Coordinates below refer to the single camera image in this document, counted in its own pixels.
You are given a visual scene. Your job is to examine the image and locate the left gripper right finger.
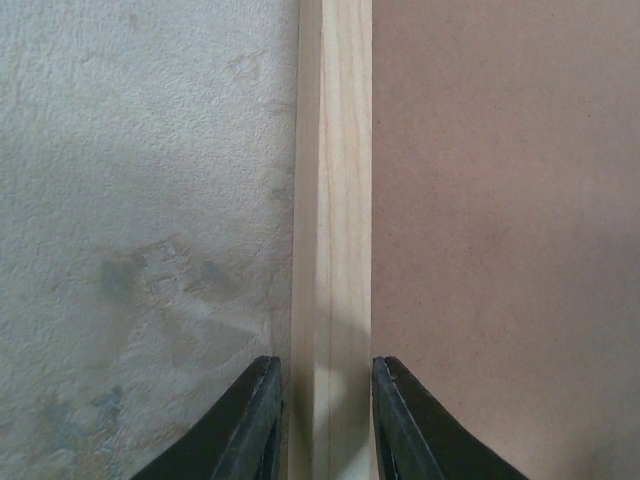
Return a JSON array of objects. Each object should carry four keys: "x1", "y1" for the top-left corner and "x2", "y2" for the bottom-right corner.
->
[{"x1": 372, "y1": 356, "x2": 525, "y2": 480}]

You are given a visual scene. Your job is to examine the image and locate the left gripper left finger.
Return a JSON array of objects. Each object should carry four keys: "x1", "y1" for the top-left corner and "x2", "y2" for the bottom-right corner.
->
[{"x1": 134, "y1": 356, "x2": 283, "y2": 480}]

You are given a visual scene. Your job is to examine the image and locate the wooden photo frame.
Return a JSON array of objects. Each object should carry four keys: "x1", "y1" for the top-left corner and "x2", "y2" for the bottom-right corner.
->
[{"x1": 288, "y1": 1, "x2": 639, "y2": 479}]

